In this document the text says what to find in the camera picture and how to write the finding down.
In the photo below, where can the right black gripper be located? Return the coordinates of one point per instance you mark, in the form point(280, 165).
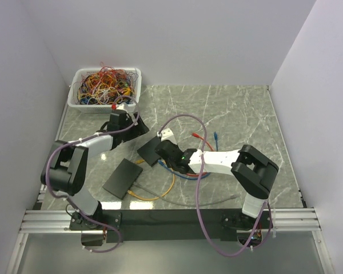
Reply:
point(168, 162)

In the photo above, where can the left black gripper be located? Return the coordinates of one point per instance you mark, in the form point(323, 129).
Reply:
point(138, 130)

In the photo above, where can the black Mercusys switch box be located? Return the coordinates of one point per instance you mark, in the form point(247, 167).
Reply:
point(147, 151)

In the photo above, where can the black TP-Link switch box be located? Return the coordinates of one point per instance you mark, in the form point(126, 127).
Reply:
point(123, 177)

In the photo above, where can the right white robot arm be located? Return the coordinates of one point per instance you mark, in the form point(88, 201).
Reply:
point(253, 170)

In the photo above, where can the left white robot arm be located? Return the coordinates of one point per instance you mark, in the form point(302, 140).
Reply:
point(64, 172)

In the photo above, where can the white plastic basket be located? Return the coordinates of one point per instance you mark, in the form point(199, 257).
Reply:
point(95, 89)

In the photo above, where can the black base crossbar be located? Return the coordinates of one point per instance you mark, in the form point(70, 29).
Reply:
point(177, 224)

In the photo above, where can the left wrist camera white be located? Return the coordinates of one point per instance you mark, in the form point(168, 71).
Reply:
point(122, 106)

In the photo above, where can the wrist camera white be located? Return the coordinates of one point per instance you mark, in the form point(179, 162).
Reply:
point(167, 134)
point(122, 106)

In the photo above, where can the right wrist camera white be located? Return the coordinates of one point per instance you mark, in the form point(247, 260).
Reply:
point(167, 134)

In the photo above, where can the aluminium rail frame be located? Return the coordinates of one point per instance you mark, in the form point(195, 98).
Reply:
point(284, 220)

